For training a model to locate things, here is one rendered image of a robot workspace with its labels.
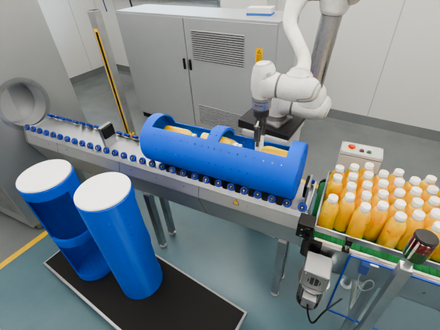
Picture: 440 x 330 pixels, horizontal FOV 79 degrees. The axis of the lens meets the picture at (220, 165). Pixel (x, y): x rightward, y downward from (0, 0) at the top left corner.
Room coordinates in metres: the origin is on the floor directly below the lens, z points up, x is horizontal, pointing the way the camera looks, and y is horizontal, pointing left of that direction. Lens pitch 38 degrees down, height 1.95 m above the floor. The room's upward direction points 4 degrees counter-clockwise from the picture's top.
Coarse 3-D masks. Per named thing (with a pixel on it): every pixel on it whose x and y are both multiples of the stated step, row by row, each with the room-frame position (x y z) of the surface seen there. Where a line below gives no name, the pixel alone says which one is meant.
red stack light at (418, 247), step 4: (412, 236) 0.48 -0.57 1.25; (412, 240) 0.47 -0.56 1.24; (416, 240) 0.46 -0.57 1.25; (412, 244) 0.46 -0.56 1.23; (416, 244) 0.45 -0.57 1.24; (420, 244) 0.45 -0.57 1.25; (412, 248) 0.46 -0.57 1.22; (416, 248) 0.45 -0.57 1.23; (420, 248) 0.44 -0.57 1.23; (424, 248) 0.44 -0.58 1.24; (428, 248) 0.43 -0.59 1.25; (432, 248) 0.43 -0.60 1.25; (416, 252) 0.44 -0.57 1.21; (420, 252) 0.44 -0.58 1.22; (424, 252) 0.44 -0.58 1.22; (428, 252) 0.43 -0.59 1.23; (432, 252) 0.44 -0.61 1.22
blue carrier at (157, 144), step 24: (168, 120) 1.50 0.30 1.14; (144, 144) 1.26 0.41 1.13; (168, 144) 1.19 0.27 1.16; (192, 144) 1.14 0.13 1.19; (216, 144) 1.10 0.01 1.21; (264, 144) 1.21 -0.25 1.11; (192, 168) 1.12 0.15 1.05; (216, 168) 1.04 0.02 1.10; (240, 168) 0.99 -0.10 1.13; (264, 168) 0.94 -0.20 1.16; (288, 168) 0.91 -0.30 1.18; (288, 192) 0.87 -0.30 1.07
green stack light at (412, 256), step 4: (408, 244) 0.48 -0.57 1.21; (404, 248) 0.48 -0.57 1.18; (408, 248) 0.47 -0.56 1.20; (404, 252) 0.47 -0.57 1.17; (408, 252) 0.46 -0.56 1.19; (412, 252) 0.45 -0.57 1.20; (404, 256) 0.46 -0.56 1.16; (408, 256) 0.45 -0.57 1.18; (412, 256) 0.45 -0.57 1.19; (416, 256) 0.44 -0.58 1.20; (420, 256) 0.44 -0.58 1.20; (424, 256) 0.43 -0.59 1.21; (428, 256) 0.43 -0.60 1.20; (408, 260) 0.45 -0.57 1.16; (412, 260) 0.44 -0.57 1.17; (416, 260) 0.44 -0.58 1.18; (420, 260) 0.43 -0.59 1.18; (424, 260) 0.43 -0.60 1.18; (416, 264) 0.44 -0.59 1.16; (420, 264) 0.43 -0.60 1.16
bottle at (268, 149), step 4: (264, 148) 1.12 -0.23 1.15; (268, 148) 1.11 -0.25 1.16; (272, 148) 1.10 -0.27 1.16; (276, 148) 1.11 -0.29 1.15; (264, 152) 1.10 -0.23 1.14; (268, 152) 1.09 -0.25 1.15; (272, 152) 1.08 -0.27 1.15; (276, 152) 1.08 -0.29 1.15; (280, 152) 1.07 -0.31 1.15; (284, 152) 1.07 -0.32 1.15; (284, 156) 1.05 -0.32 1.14
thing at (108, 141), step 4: (104, 124) 1.60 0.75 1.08; (108, 124) 1.61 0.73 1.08; (112, 124) 1.62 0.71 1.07; (100, 128) 1.55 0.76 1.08; (104, 128) 1.56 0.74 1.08; (108, 128) 1.58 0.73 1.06; (112, 128) 1.61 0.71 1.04; (100, 132) 1.55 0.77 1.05; (104, 132) 1.55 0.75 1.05; (108, 132) 1.57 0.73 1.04; (112, 132) 1.60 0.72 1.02; (100, 136) 1.56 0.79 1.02; (104, 136) 1.55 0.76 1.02; (108, 136) 1.56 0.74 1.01; (112, 136) 1.61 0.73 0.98; (104, 140) 1.55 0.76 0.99; (108, 140) 1.57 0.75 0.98; (112, 140) 1.60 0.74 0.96; (116, 140) 1.63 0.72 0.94; (104, 144) 1.55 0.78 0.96; (108, 144) 1.56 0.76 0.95; (112, 144) 1.59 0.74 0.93
